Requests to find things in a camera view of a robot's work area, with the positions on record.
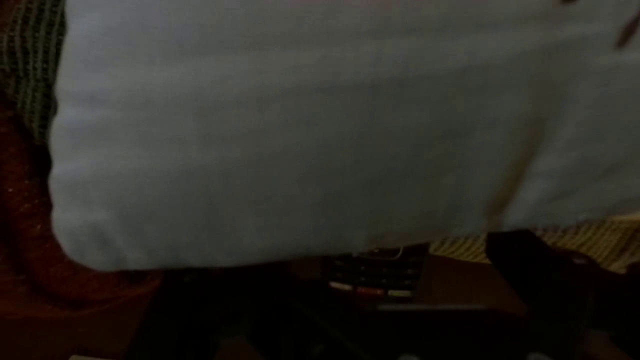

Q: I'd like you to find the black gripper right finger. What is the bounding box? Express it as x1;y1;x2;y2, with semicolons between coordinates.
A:
485;231;640;360

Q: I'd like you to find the black remote control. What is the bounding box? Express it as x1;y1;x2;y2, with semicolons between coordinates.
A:
321;246;427;302

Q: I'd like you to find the grey patterned flat pillow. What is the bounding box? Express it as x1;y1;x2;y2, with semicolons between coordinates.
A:
430;218;640;275

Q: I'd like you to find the white embroidered throw pillow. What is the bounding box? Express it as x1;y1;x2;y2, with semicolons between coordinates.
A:
50;0;640;270

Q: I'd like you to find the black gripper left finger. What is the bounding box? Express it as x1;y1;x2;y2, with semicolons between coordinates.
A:
128;267;299;360

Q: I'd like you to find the red throw blanket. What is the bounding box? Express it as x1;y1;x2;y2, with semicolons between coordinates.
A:
0;100;162;360

